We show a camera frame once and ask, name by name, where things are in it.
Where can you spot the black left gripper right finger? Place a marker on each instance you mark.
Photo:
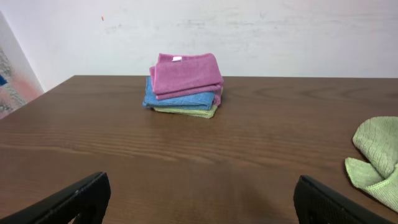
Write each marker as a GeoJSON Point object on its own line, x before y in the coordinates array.
{"type": "Point", "coordinates": [316, 203]}

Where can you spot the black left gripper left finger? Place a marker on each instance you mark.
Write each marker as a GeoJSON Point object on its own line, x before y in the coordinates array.
{"type": "Point", "coordinates": [83, 202]}

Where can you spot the green microfiber cloth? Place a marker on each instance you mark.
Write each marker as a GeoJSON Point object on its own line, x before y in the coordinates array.
{"type": "Point", "coordinates": [376, 139]}

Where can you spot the light green folded cloth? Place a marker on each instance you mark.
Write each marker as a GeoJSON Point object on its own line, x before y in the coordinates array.
{"type": "Point", "coordinates": [197, 113]}

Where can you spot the blue folded cloth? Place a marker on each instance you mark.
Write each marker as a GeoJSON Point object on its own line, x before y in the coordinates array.
{"type": "Point", "coordinates": [199, 101]}

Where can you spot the purple folded cloth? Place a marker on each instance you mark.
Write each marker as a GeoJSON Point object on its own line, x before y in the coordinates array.
{"type": "Point", "coordinates": [181, 75]}

